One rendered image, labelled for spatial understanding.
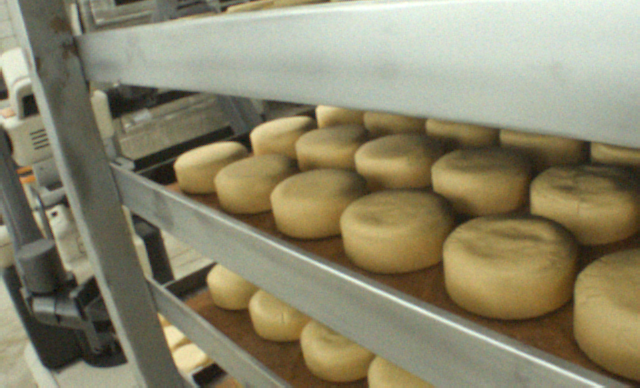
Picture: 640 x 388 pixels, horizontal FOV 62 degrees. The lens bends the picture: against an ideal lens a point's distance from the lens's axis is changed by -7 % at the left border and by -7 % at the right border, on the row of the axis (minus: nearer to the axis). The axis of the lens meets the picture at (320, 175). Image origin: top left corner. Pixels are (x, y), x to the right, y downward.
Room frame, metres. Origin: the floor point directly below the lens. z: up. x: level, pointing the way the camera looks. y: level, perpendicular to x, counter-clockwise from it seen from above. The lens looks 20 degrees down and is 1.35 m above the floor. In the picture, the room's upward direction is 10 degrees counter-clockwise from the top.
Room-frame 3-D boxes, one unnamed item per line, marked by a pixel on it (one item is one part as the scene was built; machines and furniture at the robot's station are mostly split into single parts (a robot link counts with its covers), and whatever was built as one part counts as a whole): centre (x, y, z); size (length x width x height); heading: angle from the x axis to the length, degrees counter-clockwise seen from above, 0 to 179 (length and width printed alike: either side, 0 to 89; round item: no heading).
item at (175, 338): (0.56, 0.21, 0.96); 0.05 x 0.05 x 0.02
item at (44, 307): (0.71, 0.42, 0.96); 0.07 x 0.06 x 0.07; 66
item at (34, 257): (0.74, 0.44, 1.00); 0.12 x 0.09 x 0.12; 35
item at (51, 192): (1.38, 0.61, 0.92); 0.28 x 0.16 x 0.22; 126
